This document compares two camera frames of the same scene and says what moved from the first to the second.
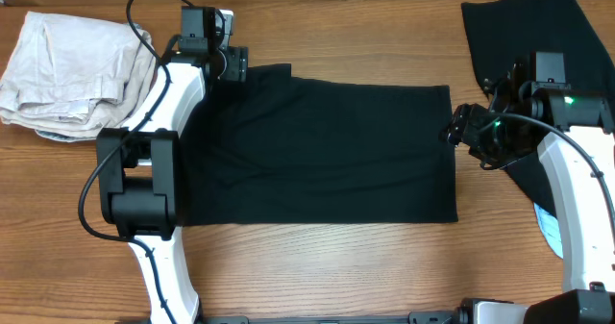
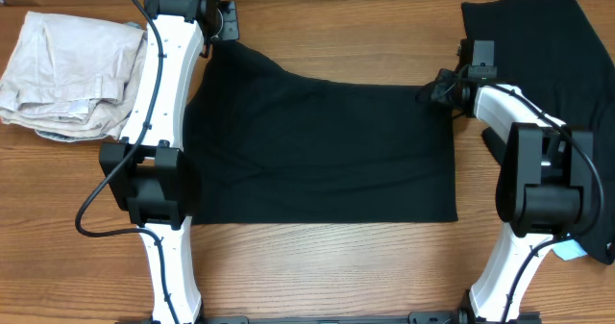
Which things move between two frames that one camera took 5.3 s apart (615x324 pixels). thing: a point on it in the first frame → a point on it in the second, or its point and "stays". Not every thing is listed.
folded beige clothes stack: x=69 y=77 stays
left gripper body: x=238 y=63 → x=229 y=21
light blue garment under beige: x=62 y=138 stays
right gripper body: x=461 y=126 → x=442 y=85
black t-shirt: x=279 y=149 stays
